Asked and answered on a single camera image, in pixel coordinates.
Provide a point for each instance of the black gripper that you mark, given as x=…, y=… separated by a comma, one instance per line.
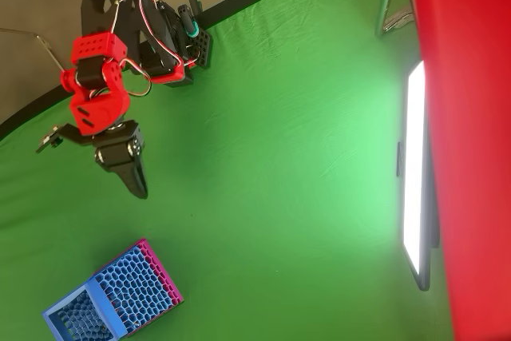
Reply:
x=118, y=152

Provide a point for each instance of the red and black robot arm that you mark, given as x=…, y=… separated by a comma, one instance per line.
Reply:
x=100, y=105

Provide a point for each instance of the pink honeycomb basket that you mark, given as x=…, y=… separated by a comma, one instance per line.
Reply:
x=163, y=273

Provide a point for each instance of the blue mesh basket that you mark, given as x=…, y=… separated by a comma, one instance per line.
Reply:
x=127, y=289

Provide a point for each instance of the thin white stick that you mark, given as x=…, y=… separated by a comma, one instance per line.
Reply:
x=135, y=323

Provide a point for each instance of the green tablecloth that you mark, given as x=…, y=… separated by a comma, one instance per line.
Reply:
x=279, y=181

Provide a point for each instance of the thin metal rod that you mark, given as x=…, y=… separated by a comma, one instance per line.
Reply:
x=52, y=55

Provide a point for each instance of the black clamp with teal knob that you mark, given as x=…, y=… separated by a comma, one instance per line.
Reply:
x=191, y=23

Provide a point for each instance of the black monitor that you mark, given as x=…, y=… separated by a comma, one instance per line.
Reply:
x=413, y=165

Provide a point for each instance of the red blurred foreground panel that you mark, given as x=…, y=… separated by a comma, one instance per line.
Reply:
x=471, y=149

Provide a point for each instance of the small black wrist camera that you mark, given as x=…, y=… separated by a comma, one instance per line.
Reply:
x=50, y=139

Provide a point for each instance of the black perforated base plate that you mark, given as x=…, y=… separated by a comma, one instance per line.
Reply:
x=203, y=47

